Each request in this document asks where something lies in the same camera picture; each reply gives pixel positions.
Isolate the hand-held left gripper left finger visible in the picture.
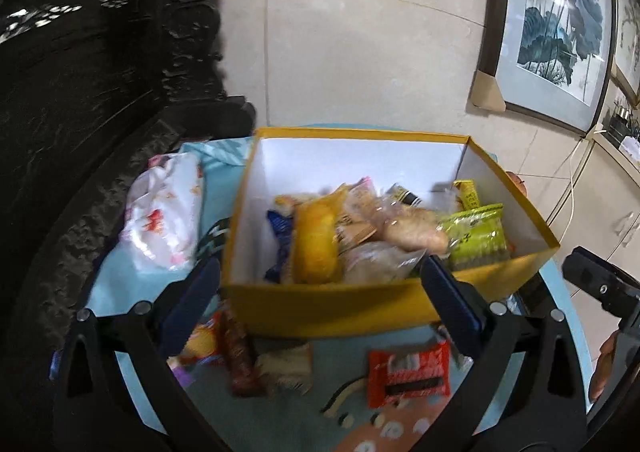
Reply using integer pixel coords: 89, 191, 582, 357
52, 257, 236, 452

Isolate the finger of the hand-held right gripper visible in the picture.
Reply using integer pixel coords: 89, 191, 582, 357
562, 246, 640, 320

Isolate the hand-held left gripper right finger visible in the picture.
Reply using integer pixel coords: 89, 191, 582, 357
415, 254, 588, 452

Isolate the green snack packet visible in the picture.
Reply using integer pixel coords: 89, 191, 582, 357
439, 203, 512, 274

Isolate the clear brown bun packet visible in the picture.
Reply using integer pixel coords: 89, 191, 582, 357
340, 241, 427, 286

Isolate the golden bread roll packet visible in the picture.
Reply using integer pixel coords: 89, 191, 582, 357
374, 204, 451, 254

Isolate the yellow cardboard box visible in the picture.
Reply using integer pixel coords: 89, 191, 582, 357
220, 128, 561, 339

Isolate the yellow cake packet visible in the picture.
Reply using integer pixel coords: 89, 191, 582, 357
291, 191, 347, 286

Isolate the person's right hand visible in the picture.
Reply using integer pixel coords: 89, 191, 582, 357
590, 332, 618, 401

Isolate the orange snack packet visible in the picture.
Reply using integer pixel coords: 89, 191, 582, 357
179, 321, 222, 364

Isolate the white cabinet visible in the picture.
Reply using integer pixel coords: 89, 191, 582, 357
546, 97, 640, 333

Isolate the purple snack packet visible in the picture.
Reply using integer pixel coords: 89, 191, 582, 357
169, 356, 202, 390

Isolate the brown red snack bar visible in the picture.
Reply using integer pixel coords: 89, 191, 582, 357
219, 304, 267, 397

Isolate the red snack packet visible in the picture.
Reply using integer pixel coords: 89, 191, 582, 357
366, 338, 452, 409

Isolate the white floral tissue pack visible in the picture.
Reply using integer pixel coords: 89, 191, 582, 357
119, 153, 207, 274

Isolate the yellow striped snack packet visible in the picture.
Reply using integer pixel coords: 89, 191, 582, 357
451, 179, 482, 211

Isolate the blue snack packet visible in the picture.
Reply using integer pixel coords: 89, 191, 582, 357
264, 208, 297, 284

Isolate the black gold snack packet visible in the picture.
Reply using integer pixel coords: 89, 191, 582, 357
386, 183, 427, 209

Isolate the clear cake slice packet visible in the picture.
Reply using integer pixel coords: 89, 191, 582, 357
254, 343, 315, 397

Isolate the beige biscuit packet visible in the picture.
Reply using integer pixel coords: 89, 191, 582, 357
336, 177, 380, 253

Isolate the dark countertop clutter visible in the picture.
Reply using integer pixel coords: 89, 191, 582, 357
602, 99, 640, 158

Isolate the cardboard corner protector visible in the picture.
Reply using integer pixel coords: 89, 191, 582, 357
469, 71, 507, 114

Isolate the dark carved wooden furniture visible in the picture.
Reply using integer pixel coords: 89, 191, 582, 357
0, 0, 257, 383

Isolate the framed bird painting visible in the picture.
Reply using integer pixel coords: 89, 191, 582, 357
609, 0, 640, 109

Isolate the framed lotus painting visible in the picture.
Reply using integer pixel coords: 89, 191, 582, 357
476, 0, 617, 136

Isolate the thin white cable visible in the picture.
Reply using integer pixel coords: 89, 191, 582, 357
544, 136, 589, 234

